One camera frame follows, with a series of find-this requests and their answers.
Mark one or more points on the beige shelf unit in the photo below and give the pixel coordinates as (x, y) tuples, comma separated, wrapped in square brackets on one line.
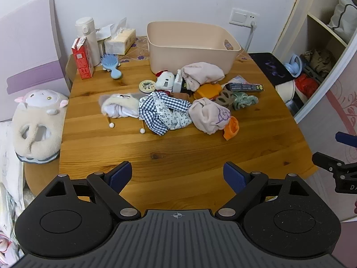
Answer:
[(323, 26)]

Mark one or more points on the white cat plush toy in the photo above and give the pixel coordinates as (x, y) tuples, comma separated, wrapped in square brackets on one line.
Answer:
[(164, 82)]

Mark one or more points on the white thermos bottle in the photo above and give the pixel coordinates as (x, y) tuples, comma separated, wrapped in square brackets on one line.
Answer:
[(88, 42)]

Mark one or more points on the orange plastic container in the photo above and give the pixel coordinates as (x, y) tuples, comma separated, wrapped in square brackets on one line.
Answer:
[(207, 90)]

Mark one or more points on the beige hair claw clip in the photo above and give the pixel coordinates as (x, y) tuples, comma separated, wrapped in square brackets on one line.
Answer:
[(223, 97)]

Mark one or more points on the white wall switch socket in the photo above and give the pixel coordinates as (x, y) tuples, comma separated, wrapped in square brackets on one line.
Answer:
[(239, 16)]

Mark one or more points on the pink floral wardrobe door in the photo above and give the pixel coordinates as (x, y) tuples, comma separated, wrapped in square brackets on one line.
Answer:
[(334, 111)]

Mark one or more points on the blue checked cloth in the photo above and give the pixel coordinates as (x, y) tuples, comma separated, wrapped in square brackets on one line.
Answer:
[(156, 111)]

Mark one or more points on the sheep plush pillow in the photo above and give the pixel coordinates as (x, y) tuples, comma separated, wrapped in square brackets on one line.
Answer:
[(36, 128)]

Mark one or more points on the plain pink cloth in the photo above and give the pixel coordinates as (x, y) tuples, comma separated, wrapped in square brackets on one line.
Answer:
[(203, 72)]

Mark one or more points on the pink cloth with purple print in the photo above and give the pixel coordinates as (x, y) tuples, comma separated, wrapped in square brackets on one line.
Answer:
[(203, 114)]

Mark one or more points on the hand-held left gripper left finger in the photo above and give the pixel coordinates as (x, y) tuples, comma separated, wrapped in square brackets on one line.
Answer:
[(121, 174)]

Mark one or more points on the gold tissue box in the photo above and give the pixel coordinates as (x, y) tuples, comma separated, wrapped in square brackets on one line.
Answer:
[(101, 47)]

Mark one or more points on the white bowl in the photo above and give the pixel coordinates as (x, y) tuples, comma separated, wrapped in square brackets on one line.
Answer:
[(286, 92)]

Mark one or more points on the small colourful tissue pack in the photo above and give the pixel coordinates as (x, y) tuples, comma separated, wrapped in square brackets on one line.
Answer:
[(178, 79)]

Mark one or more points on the orange cloth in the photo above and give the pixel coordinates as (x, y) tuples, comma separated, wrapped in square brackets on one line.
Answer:
[(231, 129)]

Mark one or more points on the purple cardboard board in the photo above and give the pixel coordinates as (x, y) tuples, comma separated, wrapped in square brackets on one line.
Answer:
[(30, 47)]

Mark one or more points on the dark toothpaste box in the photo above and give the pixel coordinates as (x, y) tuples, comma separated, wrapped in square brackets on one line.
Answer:
[(245, 87)]

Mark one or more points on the green scrunchie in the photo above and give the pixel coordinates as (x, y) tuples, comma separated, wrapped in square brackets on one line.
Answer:
[(245, 100)]

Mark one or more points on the red bag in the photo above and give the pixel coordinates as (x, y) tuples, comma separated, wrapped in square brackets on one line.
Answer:
[(306, 85)]

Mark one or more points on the beige plastic storage bin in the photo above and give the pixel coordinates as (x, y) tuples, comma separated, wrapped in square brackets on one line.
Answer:
[(178, 47)]

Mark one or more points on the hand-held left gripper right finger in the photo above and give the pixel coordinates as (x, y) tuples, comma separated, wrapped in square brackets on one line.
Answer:
[(234, 177)]

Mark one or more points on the black stool with purple print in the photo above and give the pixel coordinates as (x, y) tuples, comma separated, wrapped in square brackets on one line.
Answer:
[(267, 67)]

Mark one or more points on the white fluffy pom-pom hat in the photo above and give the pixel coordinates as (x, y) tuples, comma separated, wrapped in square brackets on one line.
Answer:
[(120, 106)]

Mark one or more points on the round floral tin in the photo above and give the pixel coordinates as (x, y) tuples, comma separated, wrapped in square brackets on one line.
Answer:
[(147, 86)]

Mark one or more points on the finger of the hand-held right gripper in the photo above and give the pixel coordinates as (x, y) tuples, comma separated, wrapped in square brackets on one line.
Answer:
[(344, 139), (323, 159)]

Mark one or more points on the olive clothes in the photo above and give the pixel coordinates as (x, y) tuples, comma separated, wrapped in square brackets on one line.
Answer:
[(318, 58)]

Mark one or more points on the yellow tissue pack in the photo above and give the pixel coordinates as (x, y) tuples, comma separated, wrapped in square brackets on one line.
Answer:
[(120, 42)]

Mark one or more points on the light blue headphones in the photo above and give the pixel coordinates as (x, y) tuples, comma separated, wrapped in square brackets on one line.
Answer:
[(292, 64)]

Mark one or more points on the red carton box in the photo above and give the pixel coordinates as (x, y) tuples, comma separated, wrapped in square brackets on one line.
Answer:
[(83, 61)]

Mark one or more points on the printed blanket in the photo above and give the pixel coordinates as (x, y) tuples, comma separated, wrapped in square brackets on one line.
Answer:
[(11, 173)]

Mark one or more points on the blue hairbrush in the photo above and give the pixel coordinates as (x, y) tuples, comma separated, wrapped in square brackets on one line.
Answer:
[(107, 62)]

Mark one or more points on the grey pillow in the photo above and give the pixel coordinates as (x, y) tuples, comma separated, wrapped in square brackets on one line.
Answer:
[(343, 16)]

